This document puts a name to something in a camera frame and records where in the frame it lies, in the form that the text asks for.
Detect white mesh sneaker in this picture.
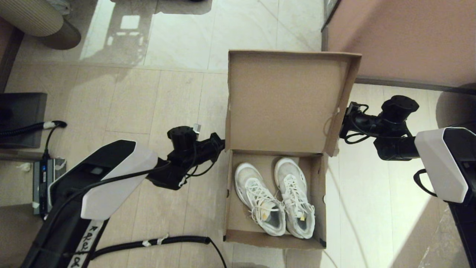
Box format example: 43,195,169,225
274,157,316,239
234,162,287,237

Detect brown cardboard shoe box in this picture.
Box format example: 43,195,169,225
223,50,362,249

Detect grey metal power box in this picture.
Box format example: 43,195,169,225
32,158,68,216

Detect dark brown round stool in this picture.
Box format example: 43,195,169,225
434,84,476,129

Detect pink cabinet with grey base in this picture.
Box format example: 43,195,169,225
321,0,476,94

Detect clear crinkled plastic sheet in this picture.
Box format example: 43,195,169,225
417,203,471,268

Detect black flat panel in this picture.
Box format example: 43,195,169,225
0,93,48,149

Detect grey crumpled cloth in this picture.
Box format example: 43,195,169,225
46,0,71,15

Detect dark brown wooden furniture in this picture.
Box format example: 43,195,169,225
0,17,25,93

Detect beige ribbed ottoman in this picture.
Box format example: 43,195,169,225
0,0,81,50

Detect black left gripper cable loop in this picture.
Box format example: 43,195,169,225
181,147,221,186

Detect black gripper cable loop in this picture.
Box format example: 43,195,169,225
181,147,221,186
343,131,374,145

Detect black right gripper cable loop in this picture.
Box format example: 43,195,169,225
343,131,374,145

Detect black right arm cable loop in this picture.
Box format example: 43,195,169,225
413,168,438,197

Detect black corrugated cable conduit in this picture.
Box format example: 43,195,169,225
0,121,68,137
91,235,211,261

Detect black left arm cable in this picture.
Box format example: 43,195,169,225
37,163,172,246

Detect thin black cable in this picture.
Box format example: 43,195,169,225
44,127,58,160
208,240,228,268

